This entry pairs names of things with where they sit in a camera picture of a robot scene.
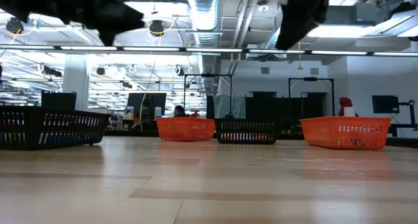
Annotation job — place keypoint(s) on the black ceiling dome device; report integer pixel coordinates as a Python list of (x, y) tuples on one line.
[(14, 25), (156, 28)]

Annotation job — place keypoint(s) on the black frame stand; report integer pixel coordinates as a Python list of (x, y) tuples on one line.
[(209, 75), (310, 78)]

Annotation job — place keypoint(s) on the black computer monitor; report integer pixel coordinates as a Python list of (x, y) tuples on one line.
[(153, 103)]

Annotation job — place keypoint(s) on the black cabinet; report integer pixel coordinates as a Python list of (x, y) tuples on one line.
[(58, 101)]

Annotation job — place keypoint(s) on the person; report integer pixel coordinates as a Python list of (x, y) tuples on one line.
[(179, 111), (344, 102)]

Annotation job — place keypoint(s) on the white roll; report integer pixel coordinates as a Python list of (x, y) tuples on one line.
[(349, 112)]

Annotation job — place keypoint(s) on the black partition panel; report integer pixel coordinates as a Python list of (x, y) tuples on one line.
[(294, 106)]

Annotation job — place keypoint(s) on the white wall vent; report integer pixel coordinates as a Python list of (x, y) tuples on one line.
[(314, 71), (265, 70)]

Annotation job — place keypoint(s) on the bright ceiling light panel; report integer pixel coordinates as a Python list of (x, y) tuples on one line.
[(336, 31)]

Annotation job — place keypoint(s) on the black wall monitor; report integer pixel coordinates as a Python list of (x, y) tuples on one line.
[(385, 104)]

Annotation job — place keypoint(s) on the white bottle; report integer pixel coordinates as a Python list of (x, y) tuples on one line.
[(129, 113)]

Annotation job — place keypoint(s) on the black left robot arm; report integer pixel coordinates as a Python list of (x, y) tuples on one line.
[(19, 2)]

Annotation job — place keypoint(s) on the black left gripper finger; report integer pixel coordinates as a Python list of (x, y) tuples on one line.
[(114, 21)]

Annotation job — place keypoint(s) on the orange plastic basket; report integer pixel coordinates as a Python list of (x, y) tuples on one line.
[(346, 132), (186, 129)]

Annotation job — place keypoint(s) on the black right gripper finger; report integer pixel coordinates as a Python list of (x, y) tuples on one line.
[(292, 28)]

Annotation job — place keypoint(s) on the silver ventilation duct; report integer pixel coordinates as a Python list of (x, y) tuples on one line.
[(205, 18)]

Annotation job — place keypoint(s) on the black plastic basket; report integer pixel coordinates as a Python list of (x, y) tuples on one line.
[(246, 131), (49, 126)]

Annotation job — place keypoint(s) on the long ceiling light strip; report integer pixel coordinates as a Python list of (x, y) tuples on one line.
[(339, 52)]

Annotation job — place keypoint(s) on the white cup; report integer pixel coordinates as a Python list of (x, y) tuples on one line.
[(158, 111)]

